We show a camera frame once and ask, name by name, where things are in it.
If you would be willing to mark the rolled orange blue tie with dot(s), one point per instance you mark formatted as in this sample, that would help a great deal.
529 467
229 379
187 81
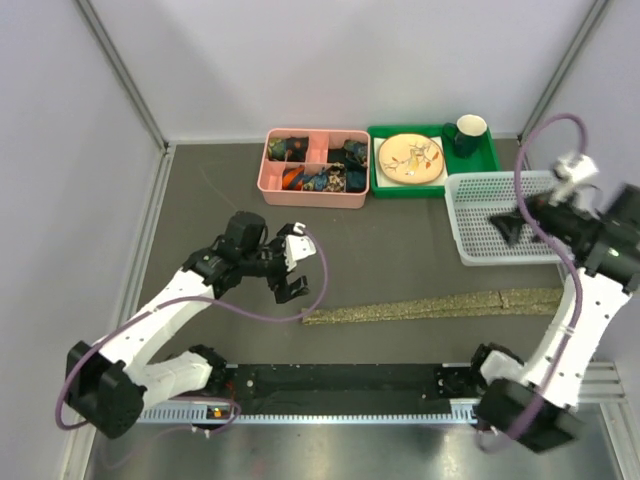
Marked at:
295 179

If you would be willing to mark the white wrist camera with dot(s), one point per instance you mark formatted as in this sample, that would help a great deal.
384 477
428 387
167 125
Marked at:
299 249
573 170

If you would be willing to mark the dark green mug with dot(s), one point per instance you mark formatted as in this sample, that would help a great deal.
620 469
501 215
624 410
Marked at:
465 134

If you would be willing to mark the pink divided storage box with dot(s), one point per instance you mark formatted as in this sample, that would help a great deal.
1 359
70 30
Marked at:
320 141

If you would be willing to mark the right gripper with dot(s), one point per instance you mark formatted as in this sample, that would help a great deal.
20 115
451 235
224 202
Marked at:
508 225

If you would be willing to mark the rolled dark paisley tie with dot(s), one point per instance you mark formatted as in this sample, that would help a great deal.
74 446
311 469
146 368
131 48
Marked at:
335 180

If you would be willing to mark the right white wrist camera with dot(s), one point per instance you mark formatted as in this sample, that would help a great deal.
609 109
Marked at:
573 170

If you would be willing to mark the cream floral plate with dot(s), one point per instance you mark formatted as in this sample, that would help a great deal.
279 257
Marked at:
410 160

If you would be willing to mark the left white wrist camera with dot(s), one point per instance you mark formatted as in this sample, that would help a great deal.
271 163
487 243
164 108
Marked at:
299 249

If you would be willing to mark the rolled teal patterned tie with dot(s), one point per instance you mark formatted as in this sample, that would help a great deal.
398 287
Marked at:
352 155

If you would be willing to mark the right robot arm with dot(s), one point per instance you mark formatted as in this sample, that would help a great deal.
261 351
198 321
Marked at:
534 402

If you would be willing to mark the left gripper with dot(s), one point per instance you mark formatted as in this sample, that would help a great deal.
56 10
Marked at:
277 244

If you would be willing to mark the aluminium frame rail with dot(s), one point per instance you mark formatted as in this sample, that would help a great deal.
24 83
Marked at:
601 383

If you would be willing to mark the rolled dark floral tie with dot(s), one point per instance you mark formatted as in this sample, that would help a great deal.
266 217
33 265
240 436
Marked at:
293 149

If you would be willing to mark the white perforated plastic basket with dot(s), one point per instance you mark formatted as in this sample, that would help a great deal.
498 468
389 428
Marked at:
471 199

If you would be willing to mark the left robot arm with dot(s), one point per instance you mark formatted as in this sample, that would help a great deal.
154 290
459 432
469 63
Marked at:
112 381

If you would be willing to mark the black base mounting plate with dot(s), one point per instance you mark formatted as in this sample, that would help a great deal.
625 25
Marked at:
392 394

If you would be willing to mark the olive green patterned tie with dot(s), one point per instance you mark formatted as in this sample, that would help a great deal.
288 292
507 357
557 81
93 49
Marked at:
514 302

